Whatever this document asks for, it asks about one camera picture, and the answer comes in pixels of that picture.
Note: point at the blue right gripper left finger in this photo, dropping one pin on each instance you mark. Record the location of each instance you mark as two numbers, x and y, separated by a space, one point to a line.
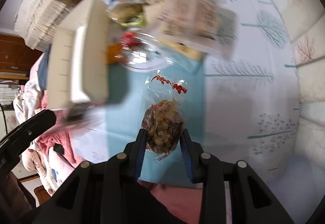
135 152

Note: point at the navy blue garment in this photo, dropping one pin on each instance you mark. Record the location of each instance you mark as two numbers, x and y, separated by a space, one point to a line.
43 69

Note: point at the brown nut snack clear bag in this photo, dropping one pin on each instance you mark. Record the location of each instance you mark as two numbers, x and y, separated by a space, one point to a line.
163 115

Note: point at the green wrapped small snack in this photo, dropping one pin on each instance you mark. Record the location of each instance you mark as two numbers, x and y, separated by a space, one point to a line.
138 20

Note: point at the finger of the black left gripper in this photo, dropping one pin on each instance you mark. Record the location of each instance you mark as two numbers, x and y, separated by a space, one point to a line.
15 142

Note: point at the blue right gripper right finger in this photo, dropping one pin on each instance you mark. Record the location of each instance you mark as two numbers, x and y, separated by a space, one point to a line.
191 153

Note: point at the white plastic organizer tray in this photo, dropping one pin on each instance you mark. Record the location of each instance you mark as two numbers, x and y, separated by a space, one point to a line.
77 71

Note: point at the clear pouch red candy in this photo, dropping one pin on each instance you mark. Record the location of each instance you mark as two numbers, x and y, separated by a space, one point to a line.
144 53

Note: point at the pale pastry clear wrapper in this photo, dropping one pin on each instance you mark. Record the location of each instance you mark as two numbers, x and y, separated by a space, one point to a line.
122 12

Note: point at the yellow wafer pack blue wrapper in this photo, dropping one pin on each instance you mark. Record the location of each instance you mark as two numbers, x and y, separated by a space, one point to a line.
176 48

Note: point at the white lace covered furniture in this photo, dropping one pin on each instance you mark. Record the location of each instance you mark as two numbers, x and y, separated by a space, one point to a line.
36 21

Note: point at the orange and white snack bar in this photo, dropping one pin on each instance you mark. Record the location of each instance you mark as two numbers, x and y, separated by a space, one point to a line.
114 54

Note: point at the beige soda cracker pack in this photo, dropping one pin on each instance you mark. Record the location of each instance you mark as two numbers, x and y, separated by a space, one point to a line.
204 25

